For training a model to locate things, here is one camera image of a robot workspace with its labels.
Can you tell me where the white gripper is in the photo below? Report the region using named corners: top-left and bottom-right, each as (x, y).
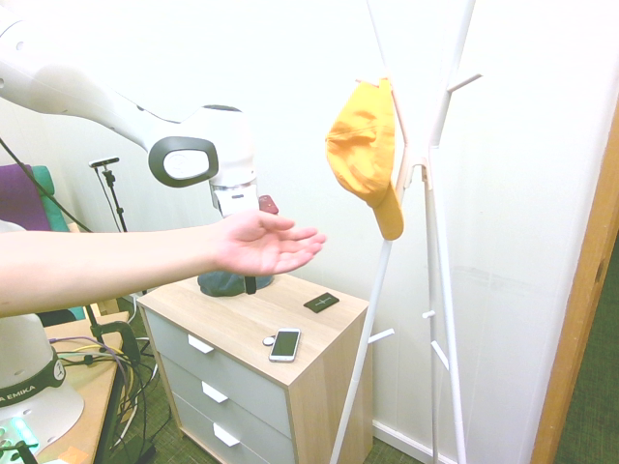
top-left (214, 187), bottom-right (261, 296)

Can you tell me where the yellow smiley baseball cap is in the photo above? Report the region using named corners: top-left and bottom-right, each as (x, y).
top-left (324, 76), bottom-right (405, 242)

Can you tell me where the person's bare forearm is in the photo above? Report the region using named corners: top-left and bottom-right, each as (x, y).
top-left (0, 221), bottom-right (219, 319)

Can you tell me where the dark blue-grey baseball cap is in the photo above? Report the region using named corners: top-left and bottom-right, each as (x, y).
top-left (196, 269), bottom-right (276, 298)

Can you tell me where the person's bare hand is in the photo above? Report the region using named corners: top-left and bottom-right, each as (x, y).
top-left (212, 208), bottom-right (329, 278)

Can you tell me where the wooden dresser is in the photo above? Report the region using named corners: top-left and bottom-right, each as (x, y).
top-left (136, 273), bottom-right (373, 464)

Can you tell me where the white smartphone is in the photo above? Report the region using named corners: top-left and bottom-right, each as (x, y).
top-left (268, 327), bottom-right (303, 363)

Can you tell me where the black card wallet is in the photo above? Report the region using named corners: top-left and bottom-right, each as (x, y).
top-left (303, 292), bottom-right (341, 314)

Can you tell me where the black table clamp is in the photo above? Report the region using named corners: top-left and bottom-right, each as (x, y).
top-left (89, 304), bottom-right (142, 368)

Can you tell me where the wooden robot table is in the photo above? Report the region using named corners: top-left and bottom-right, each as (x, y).
top-left (42, 308), bottom-right (128, 464)

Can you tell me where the white coat rack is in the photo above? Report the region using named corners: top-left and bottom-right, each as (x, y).
top-left (328, 0), bottom-right (484, 464)

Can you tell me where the purple cushion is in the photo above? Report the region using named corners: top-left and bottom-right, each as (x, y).
top-left (0, 163), bottom-right (49, 234)

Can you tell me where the grey drawer with white handle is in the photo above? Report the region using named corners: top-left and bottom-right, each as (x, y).
top-left (143, 308), bottom-right (292, 440)
top-left (169, 391), bottom-right (296, 464)
top-left (157, 352), bottom-right (295, 464)

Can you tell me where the purple cable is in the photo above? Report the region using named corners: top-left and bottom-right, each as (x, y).
top-left (47, 336), bottom-right (139, 392)

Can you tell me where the black camera tripod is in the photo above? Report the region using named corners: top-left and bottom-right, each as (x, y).
top-left (96, 166), bottom-right (131, 234)

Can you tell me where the yellow cable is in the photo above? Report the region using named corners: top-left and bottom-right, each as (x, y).
top-left (50, 340), bottom-right (132, 388)

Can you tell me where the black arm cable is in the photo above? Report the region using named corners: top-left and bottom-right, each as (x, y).
top-left (0, 136), bottom-right (94, 234)

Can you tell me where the wooden door frame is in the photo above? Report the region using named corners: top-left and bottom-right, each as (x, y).
top-left (530, 108), bottom-right (619, 464)

